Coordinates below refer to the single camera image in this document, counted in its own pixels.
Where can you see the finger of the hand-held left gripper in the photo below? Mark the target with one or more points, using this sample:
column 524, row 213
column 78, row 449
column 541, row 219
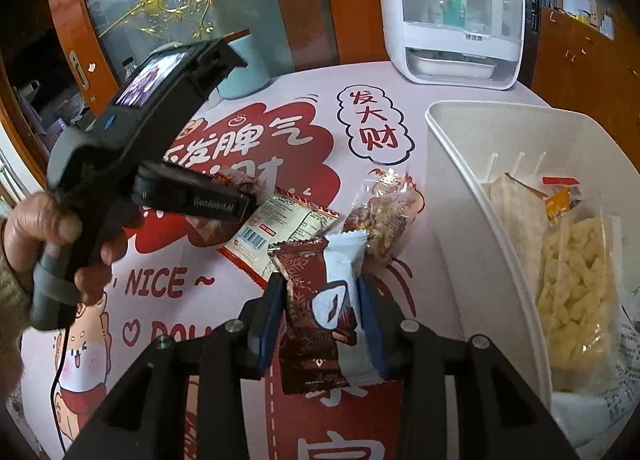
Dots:
column 244, row 206

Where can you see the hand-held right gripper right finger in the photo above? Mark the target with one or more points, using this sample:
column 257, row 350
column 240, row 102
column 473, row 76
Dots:
column 372, row 335

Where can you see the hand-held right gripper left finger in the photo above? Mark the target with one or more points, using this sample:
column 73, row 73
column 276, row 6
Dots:
column 270, row 330

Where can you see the red clear-wrapped snack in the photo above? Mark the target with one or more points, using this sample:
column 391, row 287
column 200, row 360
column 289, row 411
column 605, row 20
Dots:
column 245, row 183

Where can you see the brown snowflake snack packet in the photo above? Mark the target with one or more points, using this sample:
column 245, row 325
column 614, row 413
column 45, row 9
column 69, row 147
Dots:
column 305, row 325

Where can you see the white and blue snack packet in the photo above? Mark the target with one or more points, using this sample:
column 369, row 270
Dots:
column 345, row 260

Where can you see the white plastic bin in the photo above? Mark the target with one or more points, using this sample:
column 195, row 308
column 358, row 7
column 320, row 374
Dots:
column 470, row 200

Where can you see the person's left forearm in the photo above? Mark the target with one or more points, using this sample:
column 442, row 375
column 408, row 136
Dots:
column 10, row 320

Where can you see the person's left hand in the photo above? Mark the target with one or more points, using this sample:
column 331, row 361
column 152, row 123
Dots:
column 35, row 220

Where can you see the red and white snack packet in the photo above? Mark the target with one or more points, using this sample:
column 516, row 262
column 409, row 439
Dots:
column 280, row 225

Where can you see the clear nut snack packet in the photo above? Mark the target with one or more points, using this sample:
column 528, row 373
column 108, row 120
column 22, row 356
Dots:
column 380, row 225

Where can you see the light blue canister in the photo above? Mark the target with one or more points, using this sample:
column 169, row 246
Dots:
column 250, row 80

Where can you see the rice cracker packet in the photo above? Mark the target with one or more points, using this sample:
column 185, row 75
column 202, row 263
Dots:
column 520, row 230

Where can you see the yellow puffed snack packet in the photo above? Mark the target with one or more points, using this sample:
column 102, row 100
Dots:
column 575, row 300

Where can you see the small orange snack packet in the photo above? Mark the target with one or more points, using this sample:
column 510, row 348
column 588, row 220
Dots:
column 560, row 205

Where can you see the white printed snack packet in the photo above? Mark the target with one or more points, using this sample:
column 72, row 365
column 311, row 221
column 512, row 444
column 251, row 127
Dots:
column 625, row 380

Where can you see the white countertop appliance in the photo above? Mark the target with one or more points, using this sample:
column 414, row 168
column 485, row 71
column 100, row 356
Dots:
column 450, row 45

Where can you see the green bottle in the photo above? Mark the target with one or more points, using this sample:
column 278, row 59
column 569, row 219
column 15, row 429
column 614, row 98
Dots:
column 454, row 13

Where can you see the wooden cabinet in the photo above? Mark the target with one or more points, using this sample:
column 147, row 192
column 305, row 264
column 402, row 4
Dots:
column 585, row 75

